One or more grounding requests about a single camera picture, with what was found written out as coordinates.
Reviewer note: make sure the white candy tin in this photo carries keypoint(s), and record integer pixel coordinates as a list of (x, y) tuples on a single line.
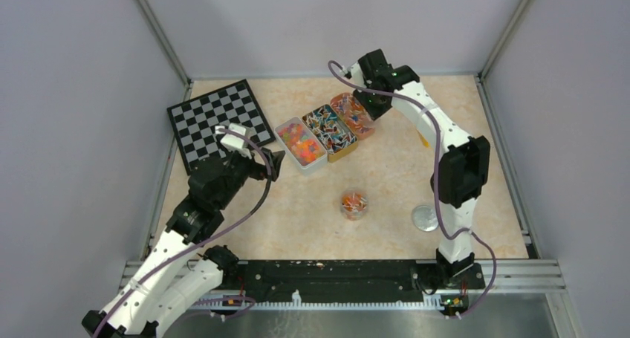
[(302, 145)]

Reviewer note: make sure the silver jar lid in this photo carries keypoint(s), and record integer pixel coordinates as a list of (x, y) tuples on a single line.
[(424, 218)]

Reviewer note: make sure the gold lollipop tin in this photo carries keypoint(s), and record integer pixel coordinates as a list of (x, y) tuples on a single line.
[(337, 139)]

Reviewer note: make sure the black white checkerboard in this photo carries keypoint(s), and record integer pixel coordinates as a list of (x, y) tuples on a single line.
[(193, 121)]

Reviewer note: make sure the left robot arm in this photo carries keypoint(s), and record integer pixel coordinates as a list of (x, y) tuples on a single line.
[(152, 300)]

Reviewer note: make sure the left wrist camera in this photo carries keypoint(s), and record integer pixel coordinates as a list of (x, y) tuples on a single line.
[(235, 138)]

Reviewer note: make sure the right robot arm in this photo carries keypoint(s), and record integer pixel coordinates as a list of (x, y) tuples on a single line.
[(461, 161)]

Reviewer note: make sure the clear plastic jar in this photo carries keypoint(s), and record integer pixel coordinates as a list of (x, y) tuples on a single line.
[(353, 204)]

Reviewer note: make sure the pink lollipop tin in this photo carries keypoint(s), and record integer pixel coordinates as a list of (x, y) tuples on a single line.
[(353, 115)]

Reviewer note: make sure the yellow green toy block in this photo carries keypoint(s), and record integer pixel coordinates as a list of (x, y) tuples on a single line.
[(423, 140)]

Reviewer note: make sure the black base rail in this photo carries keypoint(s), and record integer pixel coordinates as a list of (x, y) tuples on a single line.
[(380, 284)]

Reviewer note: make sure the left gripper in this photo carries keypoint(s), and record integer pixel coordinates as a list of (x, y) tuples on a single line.
[(275, 159)]

